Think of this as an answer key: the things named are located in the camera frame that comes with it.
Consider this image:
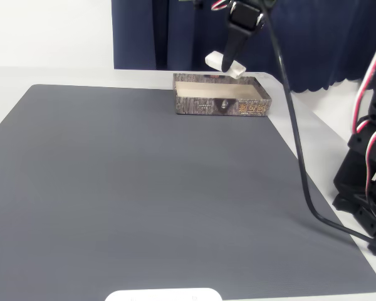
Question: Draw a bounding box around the white rectangular eraser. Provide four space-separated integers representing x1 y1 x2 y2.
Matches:
204 51 247 79

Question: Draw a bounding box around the bark-print cardboard box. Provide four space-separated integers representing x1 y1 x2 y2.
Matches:
172 72 273 117

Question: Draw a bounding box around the navy blue curtain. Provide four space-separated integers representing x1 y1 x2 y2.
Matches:
111 0 376 93

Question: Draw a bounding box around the grey textured desk mat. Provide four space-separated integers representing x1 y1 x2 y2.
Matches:
0 83 376 297

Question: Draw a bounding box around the white rounded flat device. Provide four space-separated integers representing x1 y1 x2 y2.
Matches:
105 287 223 301

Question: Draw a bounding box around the red white black servo wire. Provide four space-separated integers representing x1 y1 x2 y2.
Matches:
352 29 376 224
211 0 233 11

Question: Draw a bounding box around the thick black camera cable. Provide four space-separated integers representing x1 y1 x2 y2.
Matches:
261 4 376 250

